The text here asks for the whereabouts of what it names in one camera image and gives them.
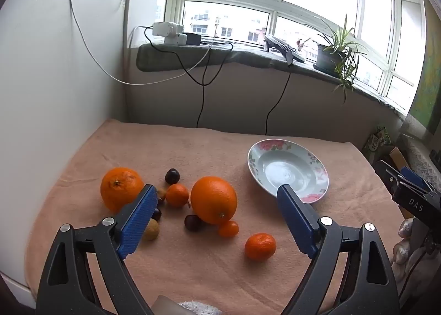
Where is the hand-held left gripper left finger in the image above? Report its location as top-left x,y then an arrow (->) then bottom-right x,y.
35,184 -> 159,315

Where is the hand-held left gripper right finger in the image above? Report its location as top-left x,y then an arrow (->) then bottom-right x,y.
276,183 -> 400,315

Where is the green snack package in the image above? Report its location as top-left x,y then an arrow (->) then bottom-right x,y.
367,126 -> 392,154

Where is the small brown kiwi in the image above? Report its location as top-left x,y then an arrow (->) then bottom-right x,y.
141,219 -> 160,241

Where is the white power adapter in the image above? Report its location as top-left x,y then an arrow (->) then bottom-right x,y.
152,22 -> 185,36
165,33 -> 187,46

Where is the orange kumquat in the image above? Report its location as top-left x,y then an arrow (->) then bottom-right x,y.
218,220 -> 240,238

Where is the black cable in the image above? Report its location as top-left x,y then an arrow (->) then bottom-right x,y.
265,60 -> 293,135
143,26 -> 235,129

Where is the cardboard box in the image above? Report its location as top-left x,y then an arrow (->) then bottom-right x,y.
389,146 -> 414,219

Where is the person's left hand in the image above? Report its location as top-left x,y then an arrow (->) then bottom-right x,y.
177,300 -> 223,315

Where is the white cable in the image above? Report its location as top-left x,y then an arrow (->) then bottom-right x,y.
68,0 -> 221,86

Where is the large bumpy orange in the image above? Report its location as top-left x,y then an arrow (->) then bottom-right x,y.
100,167 -> 145,213

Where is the large smooth orange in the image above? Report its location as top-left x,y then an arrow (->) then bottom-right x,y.
190,176 -> 238,226

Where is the white patterned cloth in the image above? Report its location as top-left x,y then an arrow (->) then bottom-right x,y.
400,119 -> 441,192

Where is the small tangerine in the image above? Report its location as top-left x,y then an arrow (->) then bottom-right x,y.
165,183 -> 190,208
244,233 -> 277,261

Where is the potted spider plant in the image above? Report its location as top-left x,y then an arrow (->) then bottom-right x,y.
303,14 -> 369,104

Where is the green windowsill cloth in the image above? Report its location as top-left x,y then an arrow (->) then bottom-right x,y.
136,40 -> 407,119

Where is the white panel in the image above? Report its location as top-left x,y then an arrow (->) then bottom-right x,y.
0,0 -> 129,290

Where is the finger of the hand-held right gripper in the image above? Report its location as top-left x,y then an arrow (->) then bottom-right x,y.
375,160 -> 402,196
400,166 -> 435,195

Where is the black folding stand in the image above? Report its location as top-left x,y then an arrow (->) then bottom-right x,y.
264,34 -> 306,65

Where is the floral white plate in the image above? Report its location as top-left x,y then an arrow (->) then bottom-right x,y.
247,139 -> 329,205

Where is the green painting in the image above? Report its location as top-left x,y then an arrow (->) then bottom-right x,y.
408,0 -> 441,134

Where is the person's right hand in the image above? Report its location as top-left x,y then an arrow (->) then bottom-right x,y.
391,218 -> 428,302

